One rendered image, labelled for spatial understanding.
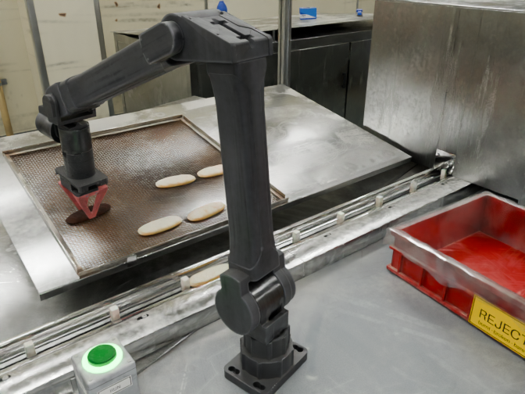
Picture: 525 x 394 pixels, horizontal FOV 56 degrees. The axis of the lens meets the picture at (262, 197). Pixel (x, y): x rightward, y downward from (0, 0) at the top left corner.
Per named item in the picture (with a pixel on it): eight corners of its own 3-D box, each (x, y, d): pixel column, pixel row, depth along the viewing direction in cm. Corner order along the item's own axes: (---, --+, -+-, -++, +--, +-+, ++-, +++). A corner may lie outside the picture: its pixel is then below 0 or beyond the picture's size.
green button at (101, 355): (94, 376, 68) (93, 367, 67) (84, 359, 71) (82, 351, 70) (122, 363, 70) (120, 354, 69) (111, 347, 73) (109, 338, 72)
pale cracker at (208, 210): (194, 224, 105) (194, 220, 105) (183, 216, 108) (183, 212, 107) (229, 209, 112) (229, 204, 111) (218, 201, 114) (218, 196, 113)
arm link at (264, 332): (266, 353, 72) (287, 334, 76) (266, 298, 68) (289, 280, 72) (221, 326, 78) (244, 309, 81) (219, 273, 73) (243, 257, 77)
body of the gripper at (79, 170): (84, 166, 105) (80, 134, 101) (109, 184, 99) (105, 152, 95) (55, 176, 101) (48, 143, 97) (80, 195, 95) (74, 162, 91)
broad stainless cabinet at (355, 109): (198, 213, 299) (187, 39, 254) (126, 162, 373) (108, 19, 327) (398, 145, 406) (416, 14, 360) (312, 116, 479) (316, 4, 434)
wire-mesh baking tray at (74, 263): (80, 279, 89) (79, 273, 88) (2, 155, 120) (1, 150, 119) (287, 202, 117) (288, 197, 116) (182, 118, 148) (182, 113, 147)
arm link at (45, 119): (50, 97, 86) (94, 88, 92) (18, 80, 92) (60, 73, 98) (59, 159, 92) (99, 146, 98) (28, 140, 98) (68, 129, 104)
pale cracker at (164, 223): (143, 239, 100) (142, 234, 99) (134, 229, 102) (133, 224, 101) (185, 223, 105) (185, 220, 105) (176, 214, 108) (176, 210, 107)
